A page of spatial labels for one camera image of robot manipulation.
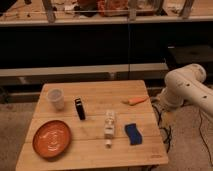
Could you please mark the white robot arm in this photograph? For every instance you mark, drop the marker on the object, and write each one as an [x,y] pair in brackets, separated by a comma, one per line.
[186,83]

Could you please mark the black upright eraser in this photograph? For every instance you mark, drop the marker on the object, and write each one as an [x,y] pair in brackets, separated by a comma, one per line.
[80,109]

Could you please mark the orange carrot toy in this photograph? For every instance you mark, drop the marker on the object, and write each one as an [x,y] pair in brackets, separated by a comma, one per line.
[135,100]

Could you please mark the white small bottle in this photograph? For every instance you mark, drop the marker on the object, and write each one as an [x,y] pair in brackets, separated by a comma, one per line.
[109,128]

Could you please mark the translucent plastic cup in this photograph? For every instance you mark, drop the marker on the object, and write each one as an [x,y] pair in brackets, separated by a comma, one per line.
[56,98]

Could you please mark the blue sponge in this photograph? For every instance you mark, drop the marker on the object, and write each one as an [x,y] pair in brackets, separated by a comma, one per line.
[133,134]

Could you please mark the orange round plate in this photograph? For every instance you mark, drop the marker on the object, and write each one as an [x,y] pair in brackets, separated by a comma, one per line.
[51,139]

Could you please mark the black box on right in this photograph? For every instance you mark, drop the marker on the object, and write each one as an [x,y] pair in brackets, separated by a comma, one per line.
[184,55]

